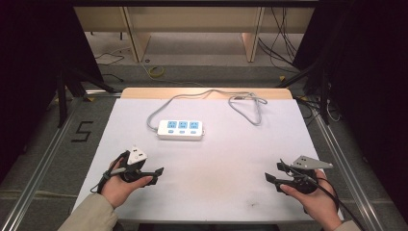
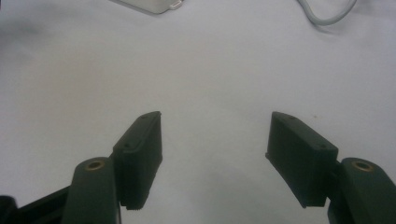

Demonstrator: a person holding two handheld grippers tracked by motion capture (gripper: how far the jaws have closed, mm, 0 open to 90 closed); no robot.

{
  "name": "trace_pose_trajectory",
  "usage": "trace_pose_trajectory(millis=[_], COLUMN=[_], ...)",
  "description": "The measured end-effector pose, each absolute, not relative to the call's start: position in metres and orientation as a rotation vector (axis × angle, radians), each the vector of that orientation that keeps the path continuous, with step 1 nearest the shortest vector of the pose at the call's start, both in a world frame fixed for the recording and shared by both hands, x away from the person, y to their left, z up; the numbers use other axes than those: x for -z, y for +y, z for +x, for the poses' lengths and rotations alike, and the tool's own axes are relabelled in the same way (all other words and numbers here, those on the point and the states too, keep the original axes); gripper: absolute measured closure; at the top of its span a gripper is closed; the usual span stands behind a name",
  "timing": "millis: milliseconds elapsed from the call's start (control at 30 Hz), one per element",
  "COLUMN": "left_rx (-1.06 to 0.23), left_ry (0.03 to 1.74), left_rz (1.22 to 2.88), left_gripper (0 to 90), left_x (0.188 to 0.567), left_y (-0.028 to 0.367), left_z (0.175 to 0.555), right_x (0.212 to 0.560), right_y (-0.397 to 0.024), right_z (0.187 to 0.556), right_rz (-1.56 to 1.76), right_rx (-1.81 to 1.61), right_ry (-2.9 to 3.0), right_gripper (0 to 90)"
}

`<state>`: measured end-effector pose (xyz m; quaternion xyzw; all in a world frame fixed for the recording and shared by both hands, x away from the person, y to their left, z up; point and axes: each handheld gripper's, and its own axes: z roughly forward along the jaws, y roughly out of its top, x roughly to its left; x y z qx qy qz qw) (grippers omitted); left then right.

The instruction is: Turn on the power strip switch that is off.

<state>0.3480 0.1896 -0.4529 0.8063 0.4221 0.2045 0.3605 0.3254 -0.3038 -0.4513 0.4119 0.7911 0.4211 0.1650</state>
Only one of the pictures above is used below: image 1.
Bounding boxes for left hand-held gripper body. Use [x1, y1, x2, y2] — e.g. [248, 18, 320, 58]
[119, 145, 149, 184]

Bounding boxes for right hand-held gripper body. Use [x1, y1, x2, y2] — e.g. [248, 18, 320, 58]
[286, 155, 334, 195]

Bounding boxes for white power strip blue sockets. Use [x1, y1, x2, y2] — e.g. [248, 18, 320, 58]
[156, 118, 206, 141]

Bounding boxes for person's right hand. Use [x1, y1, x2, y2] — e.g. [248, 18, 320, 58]
[279, 168, 343, 231]

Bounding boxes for person's left hand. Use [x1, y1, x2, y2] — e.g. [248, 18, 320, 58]
[100, 158, 154, 210]

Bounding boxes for white table cover sheet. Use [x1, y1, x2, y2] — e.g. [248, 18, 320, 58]
[72, 97, 344, 224]

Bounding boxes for yellow tape roll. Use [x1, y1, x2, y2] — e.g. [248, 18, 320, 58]
[147, 65, 166, 78]

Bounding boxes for black metal stand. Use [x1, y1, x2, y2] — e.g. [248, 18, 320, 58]
[274, 59, 333, 126]
[55, 65, 117, 129]

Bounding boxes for black curtain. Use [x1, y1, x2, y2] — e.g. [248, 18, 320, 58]
[293, 0, 408, 222]
[0, 3, 105, 181]

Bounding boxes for beige wooden desk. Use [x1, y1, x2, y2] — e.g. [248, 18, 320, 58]
[73, 6, 316, 64]

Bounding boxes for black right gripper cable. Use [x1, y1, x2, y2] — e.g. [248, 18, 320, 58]
[279, 158, 368, 231]

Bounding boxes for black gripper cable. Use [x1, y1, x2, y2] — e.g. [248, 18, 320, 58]
[279, 158, 368, 231]
[89, 150, 130, 195]

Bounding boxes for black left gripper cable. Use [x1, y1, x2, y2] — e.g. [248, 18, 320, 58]
[89, 150, 130, 195]

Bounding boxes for aluminium floor rail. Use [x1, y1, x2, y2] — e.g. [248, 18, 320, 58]
[0, 95, 85, 231]
[311, 110, 388, 231]

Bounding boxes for grey power strip cable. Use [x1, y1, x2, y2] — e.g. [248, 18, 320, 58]
[146, 89, 268, 132]

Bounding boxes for thin black floor cable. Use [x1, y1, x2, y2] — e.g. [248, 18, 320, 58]
[93, 52, 126, 67]

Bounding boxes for bundle of black floor cables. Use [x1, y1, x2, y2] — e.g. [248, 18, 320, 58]
[257, 6, 310, 74]

